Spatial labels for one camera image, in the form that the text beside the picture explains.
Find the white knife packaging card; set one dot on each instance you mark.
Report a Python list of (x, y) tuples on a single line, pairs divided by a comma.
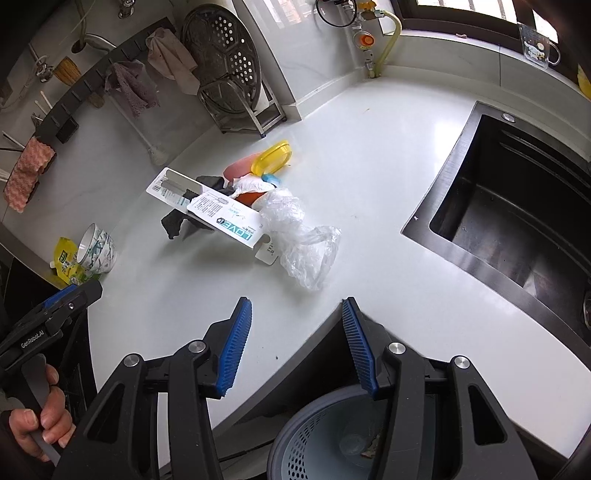
[(221, 217)]

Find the black wall hook rail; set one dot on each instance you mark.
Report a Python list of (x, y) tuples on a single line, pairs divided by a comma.
[(92, 78)]

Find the black cloth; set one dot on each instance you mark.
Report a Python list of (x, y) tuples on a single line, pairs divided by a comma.
[(178, 226)]

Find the gas valve with orange knob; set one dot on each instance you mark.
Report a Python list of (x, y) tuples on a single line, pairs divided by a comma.
[(367, 40)]

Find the yellow-green refill pouch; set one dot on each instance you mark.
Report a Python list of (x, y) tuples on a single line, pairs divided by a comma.
[(67, 263)]

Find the black kitchen sink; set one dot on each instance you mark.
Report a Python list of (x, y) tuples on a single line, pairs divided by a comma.
[(517, 217)]

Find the yellow plastic lid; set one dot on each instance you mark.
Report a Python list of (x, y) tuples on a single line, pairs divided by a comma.
[(272, 157)]

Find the small blue plastic piece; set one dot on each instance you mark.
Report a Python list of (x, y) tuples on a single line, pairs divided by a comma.
[(271, 179)]

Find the orange peel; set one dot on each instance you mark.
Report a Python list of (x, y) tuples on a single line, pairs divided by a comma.
[(251, 197)]

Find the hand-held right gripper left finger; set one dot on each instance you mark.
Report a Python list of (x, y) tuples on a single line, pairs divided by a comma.
[(235, 346)]

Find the clear plastic bag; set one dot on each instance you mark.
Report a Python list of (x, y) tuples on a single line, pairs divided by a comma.
[(300, 240)]

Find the white patterned bowl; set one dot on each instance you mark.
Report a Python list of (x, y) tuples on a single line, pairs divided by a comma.
[(90, 247), (108, 258)]

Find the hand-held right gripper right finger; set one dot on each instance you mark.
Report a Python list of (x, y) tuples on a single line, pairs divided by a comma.
[(358, 350)]

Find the clear cartoon mug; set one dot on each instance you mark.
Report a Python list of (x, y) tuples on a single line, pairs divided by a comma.
[(535, 48)]

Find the white plastic bag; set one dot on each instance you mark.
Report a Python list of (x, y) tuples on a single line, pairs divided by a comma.
[(251, 185)]

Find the purple-grey hanging cloth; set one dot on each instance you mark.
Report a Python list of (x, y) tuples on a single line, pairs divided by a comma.
[(131, 85)]

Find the person's left hand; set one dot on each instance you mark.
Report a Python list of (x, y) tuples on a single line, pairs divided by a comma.
[(53, 415)]

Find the grey perforated basket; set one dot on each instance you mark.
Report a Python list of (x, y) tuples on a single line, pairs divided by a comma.
[(314, 438)]

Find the pink textured sponge cloth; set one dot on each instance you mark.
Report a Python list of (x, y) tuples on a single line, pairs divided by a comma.
[(27, 173)]

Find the black scouring block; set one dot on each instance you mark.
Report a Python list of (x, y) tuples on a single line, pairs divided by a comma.
[(67, 130)]

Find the yellow liquid bottle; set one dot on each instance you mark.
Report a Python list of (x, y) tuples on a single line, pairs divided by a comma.
[(584, 82)]

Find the dark framed window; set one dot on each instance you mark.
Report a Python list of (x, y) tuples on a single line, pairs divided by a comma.
[(461, 16)]

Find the pink hanging cloth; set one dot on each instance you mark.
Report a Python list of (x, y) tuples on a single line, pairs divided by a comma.
[(173, 57)]

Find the perforated metal steamer plate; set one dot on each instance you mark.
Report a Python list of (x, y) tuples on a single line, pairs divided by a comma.
[(221, 55)]

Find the metal ladle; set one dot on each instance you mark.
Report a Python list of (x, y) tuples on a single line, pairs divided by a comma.
[(99, 42)]

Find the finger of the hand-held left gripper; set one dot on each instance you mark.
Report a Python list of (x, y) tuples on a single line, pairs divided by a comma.
[(85, 291)]

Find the metal dish rack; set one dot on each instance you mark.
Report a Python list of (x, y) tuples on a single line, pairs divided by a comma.
[(258, 117)]

